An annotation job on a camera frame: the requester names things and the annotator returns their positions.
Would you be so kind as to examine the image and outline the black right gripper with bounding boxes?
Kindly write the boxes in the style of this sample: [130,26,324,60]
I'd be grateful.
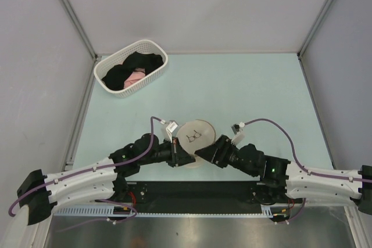
[194,135,257,177]

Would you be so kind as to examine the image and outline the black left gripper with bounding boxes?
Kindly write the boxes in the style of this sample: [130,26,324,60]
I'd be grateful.
[139,136,195,167]

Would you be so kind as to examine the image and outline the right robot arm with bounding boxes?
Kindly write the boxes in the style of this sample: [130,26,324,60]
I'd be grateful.
[195,135,371,215]

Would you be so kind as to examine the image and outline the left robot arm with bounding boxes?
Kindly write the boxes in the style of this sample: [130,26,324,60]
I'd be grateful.
[17,134,196,225]

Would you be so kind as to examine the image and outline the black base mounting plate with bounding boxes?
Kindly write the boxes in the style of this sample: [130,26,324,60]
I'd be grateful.
[110,181,302,211]

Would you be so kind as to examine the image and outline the pink garment in basket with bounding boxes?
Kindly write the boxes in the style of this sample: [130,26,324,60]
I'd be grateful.
[124,68,146,89]

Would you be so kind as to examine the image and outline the black garment in basket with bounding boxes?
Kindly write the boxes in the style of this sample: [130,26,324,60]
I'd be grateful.
[102,52,163,91]

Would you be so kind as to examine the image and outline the white perforated plastic basket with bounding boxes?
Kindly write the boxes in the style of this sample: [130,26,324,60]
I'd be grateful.
[93,39,169,98]

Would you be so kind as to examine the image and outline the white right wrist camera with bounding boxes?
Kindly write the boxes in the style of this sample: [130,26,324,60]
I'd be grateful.
[231,122,245,145]

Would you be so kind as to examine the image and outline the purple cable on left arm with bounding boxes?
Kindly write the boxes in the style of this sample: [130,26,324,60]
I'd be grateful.
[8,116,166,233]

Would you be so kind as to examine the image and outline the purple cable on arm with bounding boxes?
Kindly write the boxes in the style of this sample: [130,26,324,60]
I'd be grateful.
[242,118,372,225]
[8,116,166,233]

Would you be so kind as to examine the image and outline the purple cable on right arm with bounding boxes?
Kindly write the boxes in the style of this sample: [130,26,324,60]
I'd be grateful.
[242,118,372,225]

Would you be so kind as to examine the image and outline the white slotted cable duct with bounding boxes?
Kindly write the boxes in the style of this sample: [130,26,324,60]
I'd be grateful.
[54,204,289,218]

